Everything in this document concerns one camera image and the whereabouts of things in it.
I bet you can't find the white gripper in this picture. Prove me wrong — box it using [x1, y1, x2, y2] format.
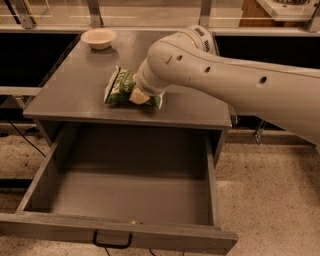
[129, 60, 170, 105]

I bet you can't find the green jalapeno chip bag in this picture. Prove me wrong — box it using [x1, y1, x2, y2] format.
[104, 66, 163, 109]

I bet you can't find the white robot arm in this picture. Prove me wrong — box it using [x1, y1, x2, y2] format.
[136, 25, 320, 146]

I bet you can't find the grey cabinet counter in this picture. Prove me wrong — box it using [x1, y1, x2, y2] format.
[22, 29, 233, 168]

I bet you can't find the grey open drawer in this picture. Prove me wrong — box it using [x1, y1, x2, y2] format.
[1, 123, 238, 255]

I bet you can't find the beige bowl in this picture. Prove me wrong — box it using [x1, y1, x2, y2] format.
[81, 28, 117, 50]

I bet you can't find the wooden cabinet with tray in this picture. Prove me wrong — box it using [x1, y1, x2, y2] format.
[239, 0, 319, 27]

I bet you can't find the metal railing frame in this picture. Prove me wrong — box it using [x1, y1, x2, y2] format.
[0, 0, 320, 146]

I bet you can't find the black floor cable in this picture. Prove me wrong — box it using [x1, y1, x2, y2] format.
[0, 111, 47, 158]

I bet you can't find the black drawer handle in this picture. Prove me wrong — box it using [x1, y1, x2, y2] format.
[92, 230, 133, 250]

